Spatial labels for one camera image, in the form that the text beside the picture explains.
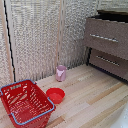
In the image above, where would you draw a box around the brown drawer cabinet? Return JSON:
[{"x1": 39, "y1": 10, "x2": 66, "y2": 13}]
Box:
[{"x1": 82, "y1": 9, "x2": 128, "y2": 82}]

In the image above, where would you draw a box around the pink plastic cup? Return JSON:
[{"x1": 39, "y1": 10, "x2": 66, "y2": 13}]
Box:
[{"x1": 55, "y1": 64, "x2": 67, "y2": 83}]

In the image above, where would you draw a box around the red plastic bowl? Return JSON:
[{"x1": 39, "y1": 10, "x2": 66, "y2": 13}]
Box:
[{"x1": 45, "y1": 87, "x2": 67, "y2": 105}]

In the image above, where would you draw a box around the red shopping basket blue rim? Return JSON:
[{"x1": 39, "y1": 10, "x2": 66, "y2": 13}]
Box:
[{"x1": 0, "y1": 78, "x2": 56, "y2": 128}]

